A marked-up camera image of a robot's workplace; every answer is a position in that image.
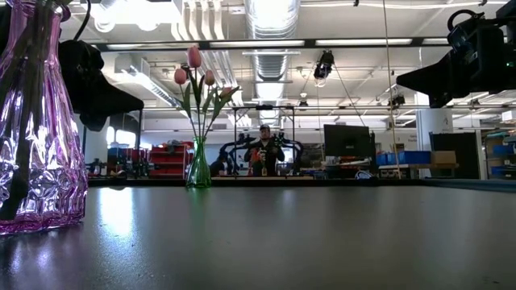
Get green glass vase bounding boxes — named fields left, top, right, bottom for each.
left=185, top=135, right=213, bottom=189

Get black hanging ceiling camera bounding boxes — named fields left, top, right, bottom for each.
left=313, top=49, right=335, bottom=88

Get white building column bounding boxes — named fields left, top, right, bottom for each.
left=414, top=91, right=455, bottom=179

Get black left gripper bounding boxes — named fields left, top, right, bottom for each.
left=58, top=39, right=145, bottom=133

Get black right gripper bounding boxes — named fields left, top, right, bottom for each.
left=396, top=0, right=516, bottom=109

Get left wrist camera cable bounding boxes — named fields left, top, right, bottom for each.
left=72, top=0, right=92, bottom=41

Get black computer monitor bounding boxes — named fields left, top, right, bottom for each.
left=323, top=123, right=377, bottom=165

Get blue storage bins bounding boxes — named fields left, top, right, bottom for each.
left=376, top=150, right=432, bottom=166

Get purple ribbed glass vase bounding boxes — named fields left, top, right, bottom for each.
left=0, top=0, right=89, bottom=235

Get brown cardboard box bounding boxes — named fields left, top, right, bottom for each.
left=431, top=150, right=458, bottom=165

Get black cabinet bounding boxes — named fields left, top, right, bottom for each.
left=428, top=131, right=480, bottom=180

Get pale pink artificial tulip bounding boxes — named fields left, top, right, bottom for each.
left=187, top=45, right=207, bottom=140

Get wooden background table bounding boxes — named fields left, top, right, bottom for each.
left=377, top=162, right=460, bottom=170

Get black overhead light bar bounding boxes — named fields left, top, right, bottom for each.
left=96, top=35, right=451, bottom=52

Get red orange flower bunch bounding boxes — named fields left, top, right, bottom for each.
left=250, top=147, right=267, bottom=175

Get dark flower stem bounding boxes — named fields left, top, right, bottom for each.
left=7, top=0, right=53, bottom=162
left=23, top=0, right=56, bottom=122

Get person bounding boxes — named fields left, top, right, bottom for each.
left=243, top=123, right=286, bottom=177
left=209, top=155, right=231, bottom=177

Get blue shelf bins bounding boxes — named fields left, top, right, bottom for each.
left=490, top=143, right=516, bottom=156

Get silver ceiling duct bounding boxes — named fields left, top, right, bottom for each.
left=243, top=0, right=302, bottom=128

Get red tool cabinet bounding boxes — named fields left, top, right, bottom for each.
left=148, top=140, right=194, bottom=179

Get orange artificial tulip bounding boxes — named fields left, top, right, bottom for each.
left=203, top=85, right=241, bottom=140

